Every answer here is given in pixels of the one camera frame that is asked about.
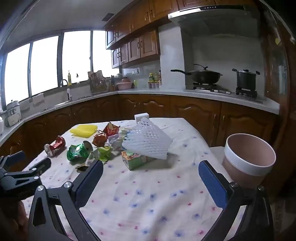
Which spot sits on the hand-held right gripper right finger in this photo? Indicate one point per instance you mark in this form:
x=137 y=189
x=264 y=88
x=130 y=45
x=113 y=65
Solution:
x=212 y=183

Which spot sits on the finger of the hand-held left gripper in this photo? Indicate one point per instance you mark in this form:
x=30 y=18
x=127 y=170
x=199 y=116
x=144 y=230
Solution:
x=37 y=168
x=16 y=157

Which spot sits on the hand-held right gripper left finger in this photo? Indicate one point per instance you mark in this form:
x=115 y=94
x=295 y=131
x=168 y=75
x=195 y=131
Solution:
x=90 y=183

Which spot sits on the pink bin with white rim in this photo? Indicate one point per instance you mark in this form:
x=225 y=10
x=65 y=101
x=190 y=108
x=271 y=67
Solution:
x=242 y=176

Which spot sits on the crushed green can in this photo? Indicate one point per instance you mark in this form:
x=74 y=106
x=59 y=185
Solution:
x=76 y=151

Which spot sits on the green juice carton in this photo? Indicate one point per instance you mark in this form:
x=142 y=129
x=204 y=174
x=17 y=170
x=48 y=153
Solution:
x=136 y=161

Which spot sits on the crushed red can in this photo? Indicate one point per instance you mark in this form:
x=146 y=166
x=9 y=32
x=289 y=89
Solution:
x=55 y=146

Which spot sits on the light green wrapper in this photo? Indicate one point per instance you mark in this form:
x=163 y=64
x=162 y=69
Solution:
x=101 y=153

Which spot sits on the white kitchen appliance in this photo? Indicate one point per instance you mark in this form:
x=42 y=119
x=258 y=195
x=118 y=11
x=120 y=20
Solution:
x=13 y=114

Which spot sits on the orange snack wrapper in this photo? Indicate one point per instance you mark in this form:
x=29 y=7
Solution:
x=99 y=139

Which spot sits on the crumpled white paper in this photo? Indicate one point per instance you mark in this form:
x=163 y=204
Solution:
x=116 y=142

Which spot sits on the white hanging towel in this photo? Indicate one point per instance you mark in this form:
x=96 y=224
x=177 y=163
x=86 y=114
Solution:
x=24 y=105
x=38 y=98

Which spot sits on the yellow foam sheet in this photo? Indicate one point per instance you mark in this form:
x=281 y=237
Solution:
x=83 y=131

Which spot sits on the red snack wrapper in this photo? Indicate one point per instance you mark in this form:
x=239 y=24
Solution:
x=110 y=129

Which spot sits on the white foam fruit net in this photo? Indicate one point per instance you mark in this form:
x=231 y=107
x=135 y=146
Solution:
x=148 y=139

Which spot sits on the wooden lower cabinets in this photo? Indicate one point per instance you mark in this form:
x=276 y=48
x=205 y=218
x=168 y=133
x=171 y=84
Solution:
x=189 y=111

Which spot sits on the wooden cabinets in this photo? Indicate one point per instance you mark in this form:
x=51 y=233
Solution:
x=189 y=111
x=143 y=46

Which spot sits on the white tap filter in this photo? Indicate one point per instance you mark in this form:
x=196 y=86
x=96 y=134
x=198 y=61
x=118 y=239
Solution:
x=69 y=93

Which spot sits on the white paper piece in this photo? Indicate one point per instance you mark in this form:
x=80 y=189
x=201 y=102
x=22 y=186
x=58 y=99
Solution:
x=141 y=115

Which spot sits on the metal faucet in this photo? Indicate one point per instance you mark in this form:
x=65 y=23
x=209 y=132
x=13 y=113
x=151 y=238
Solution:
x=64 y=80

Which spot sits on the gas stove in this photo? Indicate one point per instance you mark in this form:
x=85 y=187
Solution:
x=215 y=90

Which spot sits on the yellow dish soap bottle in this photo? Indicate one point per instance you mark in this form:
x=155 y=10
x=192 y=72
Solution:
x=69 y=78

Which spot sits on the kitchen window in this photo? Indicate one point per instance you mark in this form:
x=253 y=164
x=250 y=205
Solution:
x=44 y=64

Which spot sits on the small soap dispenser bottle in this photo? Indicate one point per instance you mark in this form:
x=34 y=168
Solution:
x=78 y=80

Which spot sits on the brown printed bag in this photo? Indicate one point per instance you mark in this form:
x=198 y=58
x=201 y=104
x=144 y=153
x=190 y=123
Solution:
x=96 y=81

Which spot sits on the pink basin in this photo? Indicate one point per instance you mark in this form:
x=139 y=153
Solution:
x=124 y=85

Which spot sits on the white kitchen countertop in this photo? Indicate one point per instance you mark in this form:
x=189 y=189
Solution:
x=161 y=90

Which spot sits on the black wok with lid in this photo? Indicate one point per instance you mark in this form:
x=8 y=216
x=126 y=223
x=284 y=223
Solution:
x=205 y=77

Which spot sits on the black cooking pot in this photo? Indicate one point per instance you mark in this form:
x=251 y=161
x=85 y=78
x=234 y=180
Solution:
x=246 y=81

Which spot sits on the small seasoning jars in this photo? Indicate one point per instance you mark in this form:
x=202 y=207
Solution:
x=154 y=85

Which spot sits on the seasoning bottles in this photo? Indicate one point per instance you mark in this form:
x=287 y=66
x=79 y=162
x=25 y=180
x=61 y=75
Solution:
x=157 y=77

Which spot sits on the yellow oil bottle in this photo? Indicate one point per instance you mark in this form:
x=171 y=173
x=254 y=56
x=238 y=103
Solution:
x=151 y=78

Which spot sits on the wooden upper cabinets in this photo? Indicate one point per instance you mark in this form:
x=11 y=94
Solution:
x=143 y=46

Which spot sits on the range hood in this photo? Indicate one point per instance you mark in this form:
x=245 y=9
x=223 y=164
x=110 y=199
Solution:
x=208 y=20

